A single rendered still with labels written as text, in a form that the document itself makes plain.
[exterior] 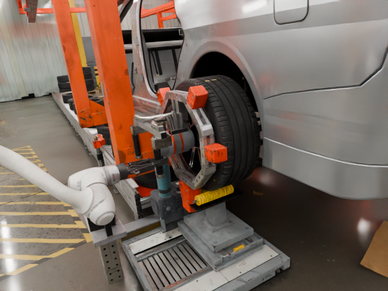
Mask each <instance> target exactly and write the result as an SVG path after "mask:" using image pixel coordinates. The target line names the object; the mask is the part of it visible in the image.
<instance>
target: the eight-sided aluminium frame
mask: <svg viewBox="0 0 388 291"><path fill-rule="evenodd" d="M187 96H188V92H185V91H179V90H173V91H166V94H165V98H164V100H163V104H162V108H161V111H160V112H159V114H166V113H171V111H173V109H172V103H171V100H172V99H174V100H178V101H180V102H183V103H184V105H185V107H186V109H187V111H188V113H189V115H190V116H191V118H192V120H193V122H194V124H195V126H196V128H197V130H198V133H199V141H200V153H201V160H202V169H201V171H199V173H198V175H197V176H194V175H193V174H191V173H190V172H189V171H187V170H186V169H185V167H184V165H183V163H182V161H181V158H180V156H179V154H175V155H174V157H175V159H176V162H177V164H178V166H177V164H176V162H175V160H174V158H173V156H168V158H169V161H170V163H171V165H172V167H173V170H174V173H175V175H176V176H177V178H178V179H180V180H181V181H183V182H184V183H186V184H187V185H188V186H189V187H191V189H193V190H195V189H198V188H201V187H203V186H204V185H205V183H206V182H207V181H208V180H209V179H210V177H211V176H212V175H213V174H214V173H215V171H216V164H213V163H212V162H210V161H208V160H206V159H205V153H204V146H206V145H210V144H214V131H213V128H212V125H211V123H210V122H209V120H208V118H207V116H206V114H205V112H204V111H203V109H202V108H198V109H191V107H190V106H189V104H188V102H187V101H186V99H187ZM161 125H162V126H163V128H164V131H166V124H165V121H164V122H161ZM206 138H207V139H206ZM178 167H179V168H178Z"/></svg>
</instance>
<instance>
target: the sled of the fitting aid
mask: <svg viewBox="0 0 388 291"><path fill-rule="evenodd" d="M177 223H178V231H179V232H180V233H181V234H182V235H183V236H184V237H185V238H186V239H187V240H188V242H189V243H190V244H191V245H192V246H193V247H194V249H195V250H197V251H198V253H199V254H200V255H201V256H202V257H203V258H204V260H205V261H206V262H207V263H208V264H209V265H210V266H211V267H212V268H213V269H214V271H215V272H217V271H219V270H221V269H223V268H225V267H227V266H229V265H231V264H233V263H235V262H237V261H239V260H241V259H243V258H245V257H247V256H249V255H251V254H253V253H255V252H257V251H258V250H260V249H262V248H263V238H261V237H260V236H259V235H257V234H256V233H255V232H253V235H251V236H249V237H247V238H245V239H243V240H241V241H239V242H236V243H234V244H232V245H230V246H228V247H226V248H224V249H222V250H220V251H218V252H216V253H214V252H213V251H212V250H211V249H210V248H209V247H208V246H207V244H206V243H205V242H204V241H203V240H202V239H201V238H200V237H199V236H198V235H197V234H196V233H195V232H194V231H193V230H192V229H191V228H190V227H189V226H188V225H187V224H186V223H185V222H184V220H180V221H178V222H177Z"/></svg>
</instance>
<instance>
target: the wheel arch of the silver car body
mask: <svg viewBox="0 0 388 291"><path fill-rule="evenodd" d="M214 75H223V76H227V77H229V78H231V79H233V80H234V81H235V82H236V83H238V84H240V82H241V80H242V77H245V78H246V76H245V74H244V73H243V72H242V70H241V69H240V67H239V66H238V65H237V64H236V62H235V61H234V60H233V59H232V58H230V57H229V56H228V55H227V54H225V53H223V52H221V51H219V50H208V51H205V52H203V53H202V54H200V55H199V56H198V58H197V59H196V61H195V62H194V64H193V65H192V68H191V71H190V73H189V76H188V79H194V78H199V77H207V76H214ZM246 80H247V78H246ZM247 82H248V80H247ZM240 87H241V88H242V89H244V80H243V81H242V83H241V85H240ZM247 95H250V101H251V103H252V107H253V108H254V110H255V112H259V109H258V105H257V103H256V99H255V96H254V94H253V91H252V88H251V86H250V84H249V82H248V86H247ZM259 117H260V113H259ZM260 123H261V127H262V122H261V118H260ZM262 136H263V128H262ZM263 158H264V139H263ZM262 166H263V160H262Z"/></svg>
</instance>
